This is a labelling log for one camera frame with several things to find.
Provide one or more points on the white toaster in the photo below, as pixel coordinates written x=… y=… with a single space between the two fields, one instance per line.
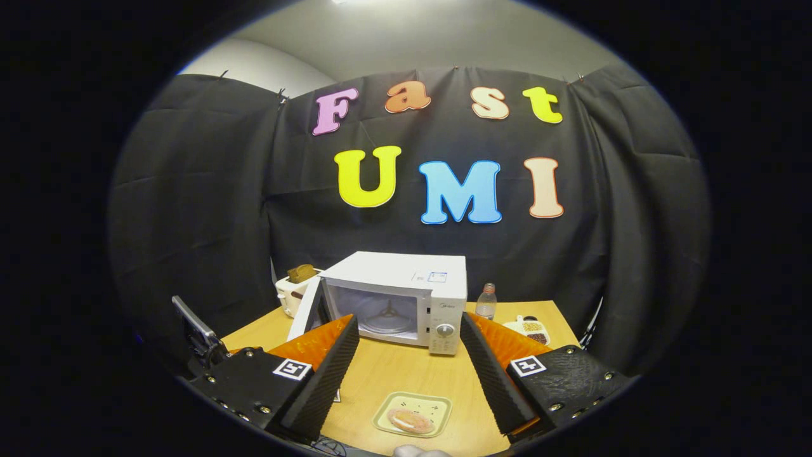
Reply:
x=290 y=298

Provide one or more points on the white divided dish of grains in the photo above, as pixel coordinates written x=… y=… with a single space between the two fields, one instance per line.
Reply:
x=530 y=329

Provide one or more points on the clear plastic bottle red label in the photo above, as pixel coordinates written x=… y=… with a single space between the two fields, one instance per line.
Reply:
x=486 y=306

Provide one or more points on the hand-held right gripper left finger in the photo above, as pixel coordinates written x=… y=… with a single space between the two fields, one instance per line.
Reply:
x=327 y=381

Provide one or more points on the glass turntable plate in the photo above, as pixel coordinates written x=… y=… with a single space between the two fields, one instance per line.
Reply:
x=387 y=322

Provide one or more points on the white microwave oven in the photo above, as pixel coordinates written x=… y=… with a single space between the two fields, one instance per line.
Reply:
x=406 y=270

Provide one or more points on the brown bread slice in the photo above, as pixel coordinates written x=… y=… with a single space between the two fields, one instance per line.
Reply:
x=302 y=273

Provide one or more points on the pale green square plate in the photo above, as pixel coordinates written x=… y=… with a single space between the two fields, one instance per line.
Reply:
x=438 y=406

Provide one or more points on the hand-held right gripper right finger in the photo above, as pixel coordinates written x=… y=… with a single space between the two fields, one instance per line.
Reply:
x=491 y=374

